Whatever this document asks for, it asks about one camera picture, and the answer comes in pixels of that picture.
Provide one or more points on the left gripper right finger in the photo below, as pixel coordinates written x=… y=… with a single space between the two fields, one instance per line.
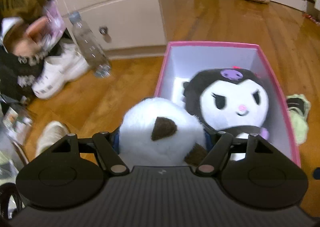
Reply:
x=218 y=144

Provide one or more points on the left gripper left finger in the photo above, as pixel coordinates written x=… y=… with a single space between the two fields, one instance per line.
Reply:
x=109 y=159

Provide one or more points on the white panda plush ball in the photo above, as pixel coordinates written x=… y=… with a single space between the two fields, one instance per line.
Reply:
x=157 y=132

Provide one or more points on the Kuromi plush doll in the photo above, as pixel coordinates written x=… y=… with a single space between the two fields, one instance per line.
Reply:
x=230 y=100

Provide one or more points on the green yarn ball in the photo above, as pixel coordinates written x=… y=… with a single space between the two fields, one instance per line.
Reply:
x=298 y=108

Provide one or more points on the beige slipper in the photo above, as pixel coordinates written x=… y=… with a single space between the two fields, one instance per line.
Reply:
x=53 y=132

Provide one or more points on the white clog shoe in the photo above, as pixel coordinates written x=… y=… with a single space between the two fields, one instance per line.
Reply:
x=58 y=70

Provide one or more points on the pink open box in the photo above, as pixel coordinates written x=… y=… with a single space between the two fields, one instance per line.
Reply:
x=184 y=59

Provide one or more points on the clear plastic water bottle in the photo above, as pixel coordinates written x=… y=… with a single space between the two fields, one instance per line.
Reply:
x=89 y=46

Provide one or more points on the black printed tote bag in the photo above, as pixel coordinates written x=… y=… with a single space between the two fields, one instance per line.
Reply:
x=24 y=48

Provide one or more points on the beige drawer cabinet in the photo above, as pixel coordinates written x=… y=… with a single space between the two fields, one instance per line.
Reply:
x=125 y=28

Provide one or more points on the red snack wrapper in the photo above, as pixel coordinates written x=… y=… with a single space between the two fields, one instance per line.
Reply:
x=311 y=18

